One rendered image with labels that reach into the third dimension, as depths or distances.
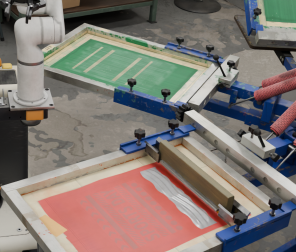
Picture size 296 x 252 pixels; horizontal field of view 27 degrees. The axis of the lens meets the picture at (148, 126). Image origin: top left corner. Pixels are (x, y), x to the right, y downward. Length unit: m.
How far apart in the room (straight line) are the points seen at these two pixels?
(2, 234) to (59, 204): 0.94
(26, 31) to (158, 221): 0.78
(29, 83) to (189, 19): 4.19
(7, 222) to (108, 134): 1.40
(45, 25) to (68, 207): 0.63
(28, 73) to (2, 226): 1.04
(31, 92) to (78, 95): 2.45
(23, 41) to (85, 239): 0.71
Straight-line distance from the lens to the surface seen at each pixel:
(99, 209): 2.12
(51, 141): 4.18
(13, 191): 2.14
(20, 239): 3.02
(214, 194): 2.13
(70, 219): 2.08
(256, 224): 2.08
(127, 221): 2.09
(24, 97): 2.32
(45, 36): 2.21
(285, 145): 2.46
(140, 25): 6.05
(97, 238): 2.01
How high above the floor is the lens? 2.30
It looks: 31 degrees down
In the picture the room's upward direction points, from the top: 7 degrees clockwise
